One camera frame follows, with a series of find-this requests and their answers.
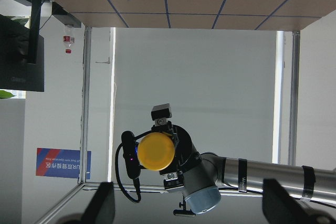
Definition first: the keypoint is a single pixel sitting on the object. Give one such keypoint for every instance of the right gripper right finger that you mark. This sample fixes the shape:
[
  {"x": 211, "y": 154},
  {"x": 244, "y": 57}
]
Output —
[{"x": 278, "y": 206}]

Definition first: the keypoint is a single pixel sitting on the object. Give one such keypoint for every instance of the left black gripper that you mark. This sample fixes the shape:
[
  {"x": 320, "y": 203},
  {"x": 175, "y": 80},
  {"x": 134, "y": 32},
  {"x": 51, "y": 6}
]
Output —
[{"x": 186, "y": 156}]

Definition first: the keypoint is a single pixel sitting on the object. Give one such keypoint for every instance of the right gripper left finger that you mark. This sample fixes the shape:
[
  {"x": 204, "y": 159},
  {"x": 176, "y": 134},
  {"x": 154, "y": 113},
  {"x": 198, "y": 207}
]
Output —
[{"x": 101, "y": 208}]

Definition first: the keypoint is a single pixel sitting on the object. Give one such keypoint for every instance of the yellow push button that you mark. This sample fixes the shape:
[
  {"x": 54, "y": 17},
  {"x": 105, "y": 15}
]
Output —
[{"x": 156, "y": 151}]

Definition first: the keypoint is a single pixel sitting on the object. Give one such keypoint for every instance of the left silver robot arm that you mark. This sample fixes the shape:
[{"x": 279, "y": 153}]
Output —
[{"x": 201, "y": 177}]

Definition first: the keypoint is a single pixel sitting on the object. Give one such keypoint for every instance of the blue red poster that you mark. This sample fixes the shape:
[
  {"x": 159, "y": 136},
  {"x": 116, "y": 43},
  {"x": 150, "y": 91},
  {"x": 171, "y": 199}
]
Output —
[{"x": 51, "y": 162}]

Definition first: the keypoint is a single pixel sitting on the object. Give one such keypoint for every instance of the plastic water bottle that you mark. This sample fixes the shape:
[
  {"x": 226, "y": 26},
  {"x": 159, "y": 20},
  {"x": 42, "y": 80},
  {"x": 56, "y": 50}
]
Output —
[{"x": 68, "y": 38}]

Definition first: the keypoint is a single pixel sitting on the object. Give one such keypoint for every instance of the black monitor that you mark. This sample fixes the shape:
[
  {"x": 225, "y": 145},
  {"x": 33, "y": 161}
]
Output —
[{"x": 20, "y": 70}]

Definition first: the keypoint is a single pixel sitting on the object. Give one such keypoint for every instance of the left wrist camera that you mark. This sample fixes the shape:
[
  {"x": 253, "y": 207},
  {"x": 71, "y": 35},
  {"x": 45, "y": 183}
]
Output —
[{"x": 129, "y": 146}]

